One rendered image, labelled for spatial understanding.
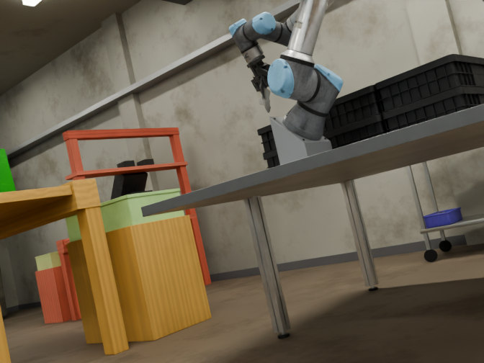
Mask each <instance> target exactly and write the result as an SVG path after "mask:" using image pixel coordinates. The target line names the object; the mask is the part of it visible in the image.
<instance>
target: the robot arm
mask: <svg viewBox="0 0 484 363"><path fill-rule="evenodd" d="M333 2H335V0H301V1H300V5H299V8H298V9H297V10H296V11H295V12H294V13H293V14H292V15H291V16H290V17H289V18H288V19H287V21H286V22H285V23H281V22H277V21H275V18H274V17H273V16H272V15H271V14H270V13H268V12H263V13H261V14H258V15H256V16H255V17H254V18H253V19H251V20H249V21H248V22H247V21H246V20H245V19H241V20H239V21H238V22H236V23H235V24H232V25H231V26H230V27H229V31H230V33H231V35H232V38H233V39H234V41H235V43H236V45H237V46H238V49H239V50H240V52H241V54H242V53H243V54H242V55H243V57H244V59H245V61H246V62H247V63H248V65H247V67H248V68H250V69H251V70H252V72H253V74H254V75H255V77H253V78H254V79H252V80H251V82H252V84H253V85H254V88H255V89H256V91H257V92H258V91H260V92H261V98H260V100H259V104H261V105H264V107H265V109H266V111H267V112H268V113H269V112H270V109H271V107H270V100H269V96H270V90H271V91H272V93H273V94H275V95H277V96H280V97H282V98H285V99H293V100H297V103H296V105H295V106H294V107H293V108H292V109H291V110H290V111H289V112H288V113H287V114H286V115H285V116H284V119H283V121H282V123H283V124H284V126H285V127H286V128H288V129H289V130H291V131H292V132H293V133H295V134H297V135H299V136H301V137H303V138H307V139H309V140H320V139H321V137H322V135H323V129H324V126H325V121H326V117H327V115H328V113H329V111H330V109H331V107H332V105H333V103H334V102H335V100H336V98H337V96H338V94H339V93H340V90H341V87H342V86H343V80H342V79H341V78H340V77H339V76H338V75H336V74H335V73H334V72H332V71H330V70H328V69H327V68H325V67H323V66H321V65H319V64H315V62H314V60H313V57H312V56H313V51H314V49H315V44H316V41H317V39H318V34H319V32H320V28H321V25H322V21H323V17H324V14H325V12H326V10H327V8H329V6H330V5H332V3H333ZM260 38H261V39H264V40H268V41H271V42H275V43H278V44H280V45H284V46H286V47H287V49H286V51H284V52H283V53H281V55H280V58H279V59H276V60H274V61H273V62H272V64H271V65H269V64H268V63H264V62H263V61H262V59H264V58H265V56H264V55H263V54H264V52H263V50H262V49H261V47H260V45H259V44H258V42H257V40H258V39H260ZM254 46H255V47H254ZM314 65H315V66H314ZM267 87H269V88H270V90H268V88H267Z"/></svg>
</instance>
